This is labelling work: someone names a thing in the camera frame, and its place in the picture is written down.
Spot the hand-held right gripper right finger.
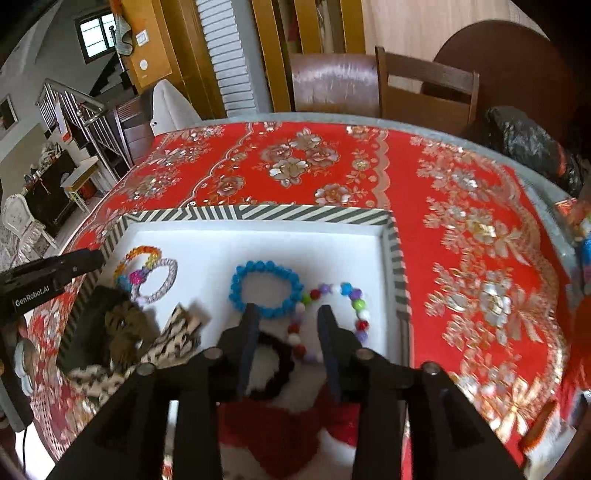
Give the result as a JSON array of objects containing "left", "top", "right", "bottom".
[{"left": 318, "top": 305, "right": 527, "bottom": 480}]

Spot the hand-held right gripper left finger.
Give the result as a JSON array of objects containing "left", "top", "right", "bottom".
[{"left": 46, "top": 305, "right": 262, "bottom": 480}]

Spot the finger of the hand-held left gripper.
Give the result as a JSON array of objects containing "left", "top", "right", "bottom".
[{"left": 0, "top": 249, "right": 106, "bottom": 291}]

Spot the multicoloured bead bracelet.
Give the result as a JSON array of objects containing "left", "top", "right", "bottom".
[{"left": 287, "top": 282, "right": 371, "bottom": 363}]

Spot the striped cardboard box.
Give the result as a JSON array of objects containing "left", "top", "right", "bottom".
[{"left": 58, "top": 205, "right": 411, "bottom": 480}]

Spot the black hair accessory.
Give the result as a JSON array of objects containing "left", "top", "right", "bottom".
[{"left": 65, "top": 286, "right": 139, "bottom": 370}]

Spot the white ornate chair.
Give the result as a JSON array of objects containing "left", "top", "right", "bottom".
[{"left": 0, "top": 194, "right": 58, "bottom": 259}]

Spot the leopard print bow scrunchie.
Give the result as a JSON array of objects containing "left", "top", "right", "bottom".
[{"left": 69, "top": 302, "right": 206, "bottom": 398}]

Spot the dark wooden cabinet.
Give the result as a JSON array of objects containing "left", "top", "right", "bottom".
[{"left": 23, "top": 148, "right": 79, "bottom": 232}]

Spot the brown hair claw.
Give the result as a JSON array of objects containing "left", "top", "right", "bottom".
[{"left": 104, "top": 302, "right": 160, "bottom": 370}]

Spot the red white plush accessory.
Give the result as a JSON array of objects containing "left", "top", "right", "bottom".
[{"left": 217, "top": 383, "right": 365, "bottom": 480}]

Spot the small white table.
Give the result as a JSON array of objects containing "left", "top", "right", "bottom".
[{"left": 60, "top": 156, "right": 100, "bottom": 213}]

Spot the metal stair railing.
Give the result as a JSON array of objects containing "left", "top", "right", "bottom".
[{"left": 36, "top": 78, "right": 130, "bottom": 181}]

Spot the red floral tablecloth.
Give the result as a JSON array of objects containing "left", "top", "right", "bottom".
[{"left": 25, "top": 121, "right": 578, "bottom": 467}]

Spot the window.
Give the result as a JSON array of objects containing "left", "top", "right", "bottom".
[{"left": 74, "top": 6, "right": 116, "bottom": 58}]

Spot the hanging grey cloth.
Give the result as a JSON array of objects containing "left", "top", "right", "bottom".
[{"left": 111, "top": 0, "right": 136, "bottom": 57}]

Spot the orange-red cloth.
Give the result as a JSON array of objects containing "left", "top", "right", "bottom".
[{"left": 561, "top": 300, "right": 591, "bottom": 435}]

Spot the wooden slat-back chair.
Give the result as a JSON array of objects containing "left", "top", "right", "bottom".
[{"left": 375, "top": 45, "right": 481, "bottom": 137}]

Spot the brown leather chair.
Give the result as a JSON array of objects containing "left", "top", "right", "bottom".
[{"left": 288, "top": 53, "right": 382, "bottom": 118}]

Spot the white louvered door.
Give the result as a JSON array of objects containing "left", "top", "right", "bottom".
[{"left": 194, "top": 0, "right": 259, "bottom": 116}]

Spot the blue floral packet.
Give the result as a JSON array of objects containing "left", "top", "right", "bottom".
[{"left": 579, "top": 217, "right": 591, "bottom": 282}]

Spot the black plastic bag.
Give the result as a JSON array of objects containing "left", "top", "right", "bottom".
[{"left": 485, "top": 106, "right": 585, "bottom": 195}]

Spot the round dark wooden tabletop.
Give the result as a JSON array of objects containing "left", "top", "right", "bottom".
[{"left": 431, "top": 21, "right": 573, "bottom": 148}]

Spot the black white fluffy hair tie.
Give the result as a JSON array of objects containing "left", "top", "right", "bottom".
[{"left": 245, "top": 330, "right": 296, "bottom": 400}]

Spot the blue bead bracelet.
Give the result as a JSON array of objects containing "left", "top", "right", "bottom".
[{"left": 229, "top": 260, "right": 304, "bottom": 320}]

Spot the rainbow bead bracelet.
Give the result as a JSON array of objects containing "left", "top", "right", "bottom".
[{"left": 113, "top": 244, "right": 163, "bottom": 296}]

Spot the clear crystal bracelet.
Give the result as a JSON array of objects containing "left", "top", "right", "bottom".
[{"left": 130, "top": 257, "right": 178, "bottom": 305}]

